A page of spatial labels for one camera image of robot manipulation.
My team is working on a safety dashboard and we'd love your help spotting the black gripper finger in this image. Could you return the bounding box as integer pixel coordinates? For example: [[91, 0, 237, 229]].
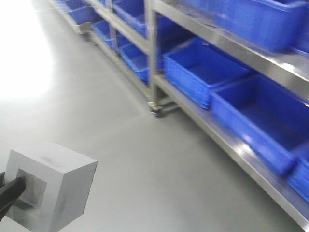
[[0, 172, 26, 219]]

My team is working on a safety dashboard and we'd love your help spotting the gray hollow cube base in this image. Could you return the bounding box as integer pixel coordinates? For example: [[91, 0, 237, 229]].
[[4, 143, 98, 232]]

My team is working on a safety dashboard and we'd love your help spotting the distant steel shelf rack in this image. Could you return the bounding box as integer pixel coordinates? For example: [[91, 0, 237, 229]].
[[53, 0, 309, 232]]

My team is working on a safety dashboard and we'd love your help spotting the blue bin on distant rack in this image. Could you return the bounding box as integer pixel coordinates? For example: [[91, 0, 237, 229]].
[[163, 37, 253, 109], [119, 43, 150, 85], [211, 74, 309, 176], [187, 0, 309, 52]]

